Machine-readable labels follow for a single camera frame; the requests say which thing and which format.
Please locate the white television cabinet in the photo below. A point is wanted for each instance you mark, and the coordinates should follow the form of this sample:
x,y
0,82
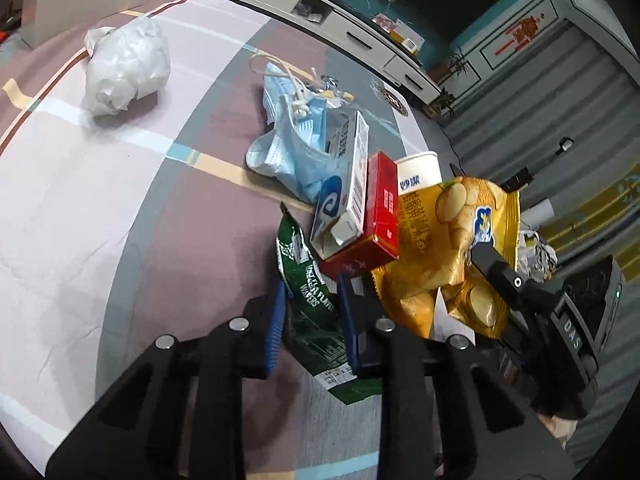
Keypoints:
x,y
340,22

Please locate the pile of clothes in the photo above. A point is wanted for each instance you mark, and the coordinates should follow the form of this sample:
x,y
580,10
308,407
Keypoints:
x,y
537,255

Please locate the red cigarette box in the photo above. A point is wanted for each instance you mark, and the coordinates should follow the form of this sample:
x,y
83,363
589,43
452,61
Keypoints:
x,y
382,210

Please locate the blue face mask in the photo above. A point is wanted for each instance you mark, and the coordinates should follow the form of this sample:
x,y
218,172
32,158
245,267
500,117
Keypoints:
x,y
292,160
282,97

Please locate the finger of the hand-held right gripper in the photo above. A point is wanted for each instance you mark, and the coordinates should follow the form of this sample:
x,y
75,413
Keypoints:
x,y
515,335
500,267

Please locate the striped tablecloth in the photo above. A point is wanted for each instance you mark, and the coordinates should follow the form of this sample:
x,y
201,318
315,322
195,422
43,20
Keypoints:
x,y
100,200

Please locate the white plastic bag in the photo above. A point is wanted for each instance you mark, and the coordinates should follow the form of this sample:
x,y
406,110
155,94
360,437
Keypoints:
x,y
125,67

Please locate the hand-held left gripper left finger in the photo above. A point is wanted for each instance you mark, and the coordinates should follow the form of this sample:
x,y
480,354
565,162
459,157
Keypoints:
x,y
276,330

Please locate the red wall ornament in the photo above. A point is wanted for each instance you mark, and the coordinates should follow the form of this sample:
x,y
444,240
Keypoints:
x,y
525,30

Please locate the green wafer wrapper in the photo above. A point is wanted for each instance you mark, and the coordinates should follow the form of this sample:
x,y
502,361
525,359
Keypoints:
x,y
310,310

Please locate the white paper cup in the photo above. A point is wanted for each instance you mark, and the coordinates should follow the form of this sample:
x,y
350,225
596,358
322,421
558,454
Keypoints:
x,y
417,170

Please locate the yellow potato chip bag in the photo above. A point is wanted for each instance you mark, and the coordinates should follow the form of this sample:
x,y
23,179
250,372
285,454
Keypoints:
x,y
440,250

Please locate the tall potted plant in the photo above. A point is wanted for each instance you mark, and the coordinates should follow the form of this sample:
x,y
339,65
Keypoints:
x,y
457,62

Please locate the small red packet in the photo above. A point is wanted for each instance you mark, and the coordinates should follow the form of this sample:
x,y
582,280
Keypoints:
x,y
385,21

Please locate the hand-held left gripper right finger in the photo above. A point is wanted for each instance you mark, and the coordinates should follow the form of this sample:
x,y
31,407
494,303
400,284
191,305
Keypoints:
x,y
350,325

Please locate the clear plastic wrapper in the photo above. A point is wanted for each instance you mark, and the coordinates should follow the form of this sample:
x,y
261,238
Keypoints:
x,y
332,91

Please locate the white blue carton box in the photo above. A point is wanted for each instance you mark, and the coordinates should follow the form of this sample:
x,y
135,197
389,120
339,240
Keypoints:
x,y
345,170

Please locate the black stand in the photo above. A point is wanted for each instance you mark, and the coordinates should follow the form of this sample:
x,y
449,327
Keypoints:
x,y
542,162

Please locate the desk calendar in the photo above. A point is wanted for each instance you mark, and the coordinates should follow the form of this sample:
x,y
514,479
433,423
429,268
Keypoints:
x,y
407,37

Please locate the small potted plant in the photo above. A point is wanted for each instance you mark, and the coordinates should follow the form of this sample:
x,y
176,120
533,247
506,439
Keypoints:
x,y
445,102

